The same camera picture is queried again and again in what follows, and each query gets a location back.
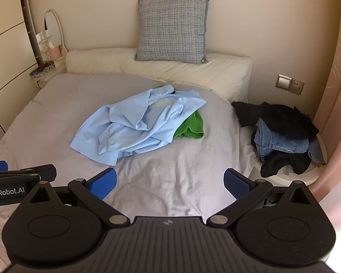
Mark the grey checked pillow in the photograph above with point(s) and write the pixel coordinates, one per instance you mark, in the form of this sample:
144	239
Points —
173	25

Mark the gold wall switch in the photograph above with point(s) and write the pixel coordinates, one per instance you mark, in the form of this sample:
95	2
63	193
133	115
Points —
282	82

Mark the pink cup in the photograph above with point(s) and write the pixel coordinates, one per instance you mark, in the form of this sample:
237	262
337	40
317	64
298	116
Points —
54	52

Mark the bed with grey sheet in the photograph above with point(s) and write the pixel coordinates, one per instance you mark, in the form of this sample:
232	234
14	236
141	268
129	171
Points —
59	113

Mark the gold wall socket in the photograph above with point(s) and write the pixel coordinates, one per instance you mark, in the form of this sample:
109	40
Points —
297	87

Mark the pink curtain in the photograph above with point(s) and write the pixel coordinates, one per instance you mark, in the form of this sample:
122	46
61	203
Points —
338	91

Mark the cream long bolster pillow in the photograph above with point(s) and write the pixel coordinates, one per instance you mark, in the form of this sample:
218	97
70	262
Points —
102	62

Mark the black garment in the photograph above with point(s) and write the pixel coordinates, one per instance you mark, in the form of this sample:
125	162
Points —
275	162
284	119

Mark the cream wardrobe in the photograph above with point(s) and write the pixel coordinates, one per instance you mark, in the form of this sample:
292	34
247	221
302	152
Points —
5	48

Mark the green knit garment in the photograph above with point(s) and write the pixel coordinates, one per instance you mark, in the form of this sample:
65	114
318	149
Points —
191	126

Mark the white round laundry basket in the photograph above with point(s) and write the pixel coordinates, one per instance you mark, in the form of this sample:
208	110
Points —
301	177

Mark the blue jeans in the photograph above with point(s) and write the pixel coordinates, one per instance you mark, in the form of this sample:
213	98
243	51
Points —
275	142

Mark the oval mirror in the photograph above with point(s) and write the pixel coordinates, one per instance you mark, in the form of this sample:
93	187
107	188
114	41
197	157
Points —
53	25

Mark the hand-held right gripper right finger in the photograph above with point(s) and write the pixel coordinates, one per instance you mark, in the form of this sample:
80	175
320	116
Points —
237	183

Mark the white nightstand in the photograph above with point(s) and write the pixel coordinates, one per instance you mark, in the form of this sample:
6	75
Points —
52	72

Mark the blue patterned pouch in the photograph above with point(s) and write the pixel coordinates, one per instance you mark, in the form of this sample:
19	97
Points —
41	71

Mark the light blue sweatshirt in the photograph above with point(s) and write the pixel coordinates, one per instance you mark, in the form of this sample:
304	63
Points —
130	125

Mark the white cosmetics rack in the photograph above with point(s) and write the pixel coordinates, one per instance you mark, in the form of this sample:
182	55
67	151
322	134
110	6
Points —
44	44

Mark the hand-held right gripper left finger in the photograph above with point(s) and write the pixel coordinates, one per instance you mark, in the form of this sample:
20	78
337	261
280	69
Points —
103	183

